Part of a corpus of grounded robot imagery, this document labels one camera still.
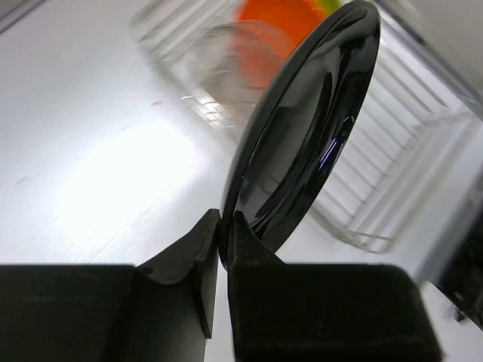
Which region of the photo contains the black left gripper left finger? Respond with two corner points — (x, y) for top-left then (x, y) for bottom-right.
(1, 209), (220, 361)

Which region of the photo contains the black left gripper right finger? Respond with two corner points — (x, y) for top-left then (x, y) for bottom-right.
(226, 212), (441, 361)

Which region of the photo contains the black plate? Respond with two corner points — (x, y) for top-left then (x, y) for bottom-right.
(219, 1), (381, 263)

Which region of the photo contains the clear glass plate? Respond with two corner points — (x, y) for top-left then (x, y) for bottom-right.
(180, 22), (272, 114)

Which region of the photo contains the orange plate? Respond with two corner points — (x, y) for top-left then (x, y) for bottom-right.
(232, 1), (329, 88)

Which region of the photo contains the green plate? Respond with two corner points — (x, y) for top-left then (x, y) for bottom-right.
(318, 0), (341, 14)

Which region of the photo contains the wire dish rack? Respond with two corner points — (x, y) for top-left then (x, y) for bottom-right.
(131, 1), (482, 253)

